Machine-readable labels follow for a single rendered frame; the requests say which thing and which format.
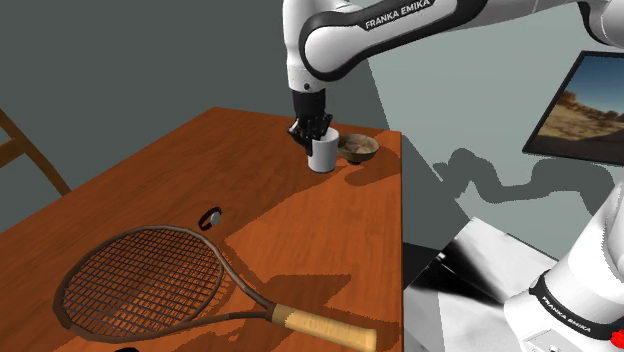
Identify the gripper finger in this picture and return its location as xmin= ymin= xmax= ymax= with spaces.
xmin=314 ymin=112 xmax=335 ymax=143
xmin=287 ymin=118 xmax=316 ymax=158

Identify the white cup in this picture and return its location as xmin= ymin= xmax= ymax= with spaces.
xmin=307 ymin=127 xmax=340 ymax=174

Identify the brown bowl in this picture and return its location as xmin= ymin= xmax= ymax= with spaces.
xmin=337 ymin=133 xmax=381 ymax=165

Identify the brown wooden table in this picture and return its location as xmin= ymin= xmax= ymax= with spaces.
xmin=0 ymin=106 xmax=405 ymax=352

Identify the black wristwatch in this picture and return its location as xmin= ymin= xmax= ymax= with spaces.
xmin=197 ymin=206 xmax=224 ymax=232

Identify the brown tennis racket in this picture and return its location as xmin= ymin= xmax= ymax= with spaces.
xmin=51 ymin=224 xmax=379 ymax=352

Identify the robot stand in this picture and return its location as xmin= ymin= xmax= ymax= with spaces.
xmin=402 ymin=216 xmax=562 ymax=352

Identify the black framed desert picture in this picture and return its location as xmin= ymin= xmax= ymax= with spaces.
xmin=521 ymin=50 xmax=624 ymax=167

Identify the wooden chair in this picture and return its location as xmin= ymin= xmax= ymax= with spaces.
xmin=0 ymin=108 xmax=73 ymax=198

